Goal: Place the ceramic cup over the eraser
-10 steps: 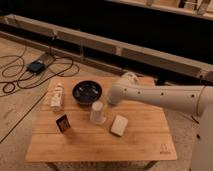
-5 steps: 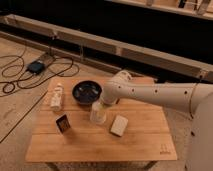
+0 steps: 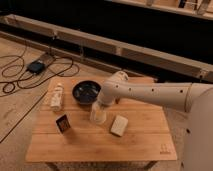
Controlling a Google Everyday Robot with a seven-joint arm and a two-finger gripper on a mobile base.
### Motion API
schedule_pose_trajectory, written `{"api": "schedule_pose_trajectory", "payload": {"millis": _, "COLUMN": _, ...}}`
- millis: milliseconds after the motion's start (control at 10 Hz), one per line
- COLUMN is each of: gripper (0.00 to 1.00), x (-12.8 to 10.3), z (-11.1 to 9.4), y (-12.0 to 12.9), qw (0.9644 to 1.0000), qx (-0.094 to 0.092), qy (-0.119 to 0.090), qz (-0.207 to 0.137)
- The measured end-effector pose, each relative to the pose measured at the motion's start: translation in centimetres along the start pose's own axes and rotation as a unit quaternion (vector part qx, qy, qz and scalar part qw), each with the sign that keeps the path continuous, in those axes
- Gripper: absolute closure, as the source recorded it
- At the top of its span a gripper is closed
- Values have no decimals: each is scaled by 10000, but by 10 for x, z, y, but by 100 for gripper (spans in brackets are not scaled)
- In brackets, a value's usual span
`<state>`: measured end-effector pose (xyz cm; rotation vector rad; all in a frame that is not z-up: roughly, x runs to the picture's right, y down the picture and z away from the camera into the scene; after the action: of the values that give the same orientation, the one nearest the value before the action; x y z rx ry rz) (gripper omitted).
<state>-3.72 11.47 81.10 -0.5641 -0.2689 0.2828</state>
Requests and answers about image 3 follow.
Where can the blue power box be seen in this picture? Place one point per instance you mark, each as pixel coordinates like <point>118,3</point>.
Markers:
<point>36,67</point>

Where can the dark ceramic bowl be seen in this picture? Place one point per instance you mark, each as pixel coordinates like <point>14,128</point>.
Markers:
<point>86,92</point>

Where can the white sponge block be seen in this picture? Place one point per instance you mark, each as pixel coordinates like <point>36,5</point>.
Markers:
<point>119,125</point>

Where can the white plastic bottle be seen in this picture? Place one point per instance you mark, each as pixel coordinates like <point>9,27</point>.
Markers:
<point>57,98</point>

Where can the wooden table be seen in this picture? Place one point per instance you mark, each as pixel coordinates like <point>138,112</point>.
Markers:
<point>146,137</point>

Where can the small dark eraser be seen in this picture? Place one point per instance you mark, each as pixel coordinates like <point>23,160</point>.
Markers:
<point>63,123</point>

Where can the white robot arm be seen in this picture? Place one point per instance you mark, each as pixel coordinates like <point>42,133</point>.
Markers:
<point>196,99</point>

